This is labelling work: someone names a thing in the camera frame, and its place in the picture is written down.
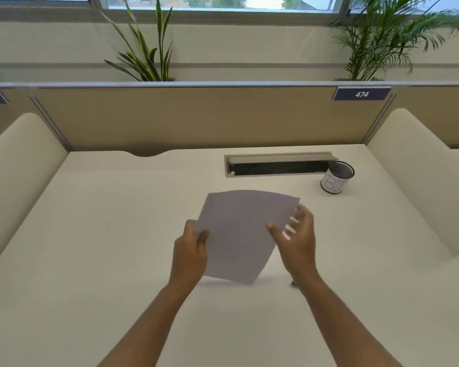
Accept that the person's left hand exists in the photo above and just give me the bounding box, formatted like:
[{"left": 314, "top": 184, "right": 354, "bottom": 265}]
[{"left": 170, "top": 220, "right": 211, "bottom": 284}]

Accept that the person's right hand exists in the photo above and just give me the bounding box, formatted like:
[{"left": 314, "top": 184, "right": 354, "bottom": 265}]
[{"left": 266, "top": 204, "right": 317, "bottom": 285}]

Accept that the white paper sheet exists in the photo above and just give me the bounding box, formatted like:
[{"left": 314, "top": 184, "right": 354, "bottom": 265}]
[{"left": 196, "top": 190, "right": 301, "bottom": 285}]

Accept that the person's right forearm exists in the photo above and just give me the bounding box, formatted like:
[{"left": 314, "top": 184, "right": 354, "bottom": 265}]
[{"left": 291, "top": 273, "right": 404, "bottom": 367}]

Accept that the person's left forearm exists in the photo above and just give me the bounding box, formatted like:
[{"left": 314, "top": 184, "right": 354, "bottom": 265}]
[{"left": 103, "top": 277, "right": 200, "bottom": 367}]

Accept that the black mesh pen cup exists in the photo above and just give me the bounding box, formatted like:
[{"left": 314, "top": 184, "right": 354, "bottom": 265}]
[{"left": 321, "top": 161, "right": 355, "bottom": 195}]

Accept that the beige desk partition panel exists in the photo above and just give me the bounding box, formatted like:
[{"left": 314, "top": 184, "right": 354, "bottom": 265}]
[
  {"left": 0, "top": 88, "right": 43, "bottom": 150},
  {"left": 29, "top": 82, "right": 398, "bottom": 157},
  {"left": 390, "top": 86, "right": 459, "bottom": 150}
]

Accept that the cream side divider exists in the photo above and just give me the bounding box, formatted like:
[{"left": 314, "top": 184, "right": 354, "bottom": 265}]
[
  {"left": 367, "top": 108, "right": 459, "bottom": 264},
  {"left": 0, "top": 112, "right": 69, "bottom": 280}
]

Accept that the green snake plant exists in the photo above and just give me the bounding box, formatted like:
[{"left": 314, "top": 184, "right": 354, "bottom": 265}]
[{"left": 99, "top": 0, "right": 175, "bottom": 83}]

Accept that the green palm plant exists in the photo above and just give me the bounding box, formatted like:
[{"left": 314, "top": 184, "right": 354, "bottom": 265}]
[{"left": 328, "top": 0, "right": 459, "bottom": 82}]

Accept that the grey desk cable tray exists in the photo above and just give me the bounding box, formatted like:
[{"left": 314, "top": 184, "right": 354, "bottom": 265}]
[{"left": 224, "top": 152, "right": 340, "bottom": 179}]

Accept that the window frame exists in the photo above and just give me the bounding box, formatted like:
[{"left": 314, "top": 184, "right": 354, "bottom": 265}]
[{"left": 0, "top": 0, "right": 459, "bottom": 22}]

